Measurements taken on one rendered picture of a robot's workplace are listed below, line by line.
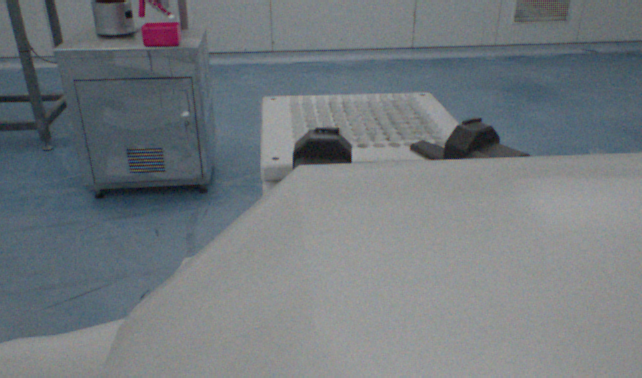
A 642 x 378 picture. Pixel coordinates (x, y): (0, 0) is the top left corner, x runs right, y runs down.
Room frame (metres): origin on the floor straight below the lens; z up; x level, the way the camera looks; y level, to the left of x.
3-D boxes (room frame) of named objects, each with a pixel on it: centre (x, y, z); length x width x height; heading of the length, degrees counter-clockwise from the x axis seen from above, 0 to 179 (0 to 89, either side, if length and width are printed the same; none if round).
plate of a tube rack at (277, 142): (0.65, -0.05, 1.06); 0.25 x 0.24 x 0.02; 95
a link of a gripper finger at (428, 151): (0.53, -0.12, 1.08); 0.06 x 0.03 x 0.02; 37
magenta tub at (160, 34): (2.57, 0.73, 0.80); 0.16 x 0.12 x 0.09; 96
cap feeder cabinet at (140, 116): (2.75, 0.90, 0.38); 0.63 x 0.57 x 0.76; 96
